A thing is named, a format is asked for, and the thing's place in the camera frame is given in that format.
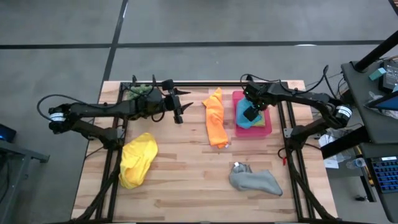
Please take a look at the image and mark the dark grey side desk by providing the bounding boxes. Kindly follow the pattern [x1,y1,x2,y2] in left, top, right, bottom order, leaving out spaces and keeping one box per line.
[320,60,398,223]

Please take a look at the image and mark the backlit computer keyboard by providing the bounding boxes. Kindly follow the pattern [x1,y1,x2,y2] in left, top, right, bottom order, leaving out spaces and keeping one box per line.
[369,156,398,195]

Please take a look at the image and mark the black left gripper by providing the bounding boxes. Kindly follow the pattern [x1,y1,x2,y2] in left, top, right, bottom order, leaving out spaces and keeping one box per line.
[161,78,195,114]

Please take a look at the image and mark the orange microfiber towel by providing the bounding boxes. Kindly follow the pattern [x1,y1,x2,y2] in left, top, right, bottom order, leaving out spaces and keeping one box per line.
[201,86,230,150]

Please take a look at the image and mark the dark device with blue light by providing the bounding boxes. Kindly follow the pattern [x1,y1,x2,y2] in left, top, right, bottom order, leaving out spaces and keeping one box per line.
[0,123,17,144]

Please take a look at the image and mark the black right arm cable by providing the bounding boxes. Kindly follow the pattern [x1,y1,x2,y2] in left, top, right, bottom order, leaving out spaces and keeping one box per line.
[240,64,331,96]

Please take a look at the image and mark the green plant in patterned pot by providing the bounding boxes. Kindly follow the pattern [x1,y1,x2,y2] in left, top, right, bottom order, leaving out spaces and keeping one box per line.
[128,83,154,101]

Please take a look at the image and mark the small teal box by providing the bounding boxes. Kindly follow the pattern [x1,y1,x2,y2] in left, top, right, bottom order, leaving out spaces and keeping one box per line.
[369,67,387,82]

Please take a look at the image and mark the yellow microfiber towel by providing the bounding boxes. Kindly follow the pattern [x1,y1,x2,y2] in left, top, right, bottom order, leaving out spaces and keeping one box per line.
[118,132,159,190]

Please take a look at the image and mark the grey microfiber towel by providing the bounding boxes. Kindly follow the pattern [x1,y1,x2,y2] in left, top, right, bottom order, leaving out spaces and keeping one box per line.
[229,161,284,197]

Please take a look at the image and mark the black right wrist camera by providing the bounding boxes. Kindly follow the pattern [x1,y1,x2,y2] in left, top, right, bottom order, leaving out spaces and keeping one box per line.
[242,105,260,123]

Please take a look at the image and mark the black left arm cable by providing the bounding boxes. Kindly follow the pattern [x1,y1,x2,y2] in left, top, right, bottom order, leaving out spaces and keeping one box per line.
[36,74,167,123]

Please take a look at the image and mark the white paper sheet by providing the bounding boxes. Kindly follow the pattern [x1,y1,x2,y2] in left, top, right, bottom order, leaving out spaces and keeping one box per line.
[317,133,341,170]

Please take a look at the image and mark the clear plastic bottle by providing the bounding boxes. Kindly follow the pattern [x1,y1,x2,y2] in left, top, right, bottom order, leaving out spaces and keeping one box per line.
[345,157,368,170]

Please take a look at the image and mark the pink plastic tray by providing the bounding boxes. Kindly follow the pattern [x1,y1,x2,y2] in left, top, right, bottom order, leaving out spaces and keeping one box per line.
[231,90,273,139]

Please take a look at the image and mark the black diagonal pole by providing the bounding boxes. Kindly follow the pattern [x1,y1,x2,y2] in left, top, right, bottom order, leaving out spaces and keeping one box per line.
[354,30,398,73]

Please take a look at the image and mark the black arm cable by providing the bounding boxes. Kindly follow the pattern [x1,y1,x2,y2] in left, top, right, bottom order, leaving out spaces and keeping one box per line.
[36,74,167,123]
[240,64,331,96]

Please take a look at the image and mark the blue microfiber towel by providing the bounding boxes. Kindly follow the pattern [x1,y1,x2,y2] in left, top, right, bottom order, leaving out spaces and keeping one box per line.
[235,97,266,130]

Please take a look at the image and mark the tablet with blue screen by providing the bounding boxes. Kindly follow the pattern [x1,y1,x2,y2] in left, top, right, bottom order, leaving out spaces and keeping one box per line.
[364,91,398,112]

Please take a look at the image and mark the grey metal desk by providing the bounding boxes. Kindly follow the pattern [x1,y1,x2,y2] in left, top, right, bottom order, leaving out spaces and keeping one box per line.
[0,139,50,224]

